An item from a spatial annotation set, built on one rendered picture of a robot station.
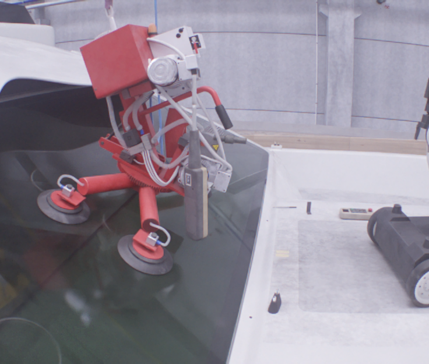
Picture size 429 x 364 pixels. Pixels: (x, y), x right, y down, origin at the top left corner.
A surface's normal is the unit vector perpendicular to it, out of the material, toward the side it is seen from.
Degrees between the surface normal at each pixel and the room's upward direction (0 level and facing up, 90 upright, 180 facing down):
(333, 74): 90
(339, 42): 90
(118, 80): 90
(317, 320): 0
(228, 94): 90
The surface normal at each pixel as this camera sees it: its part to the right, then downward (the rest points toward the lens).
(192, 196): -0.71, 0.22
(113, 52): -0.18, 0.31
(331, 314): 0.00, -0.95
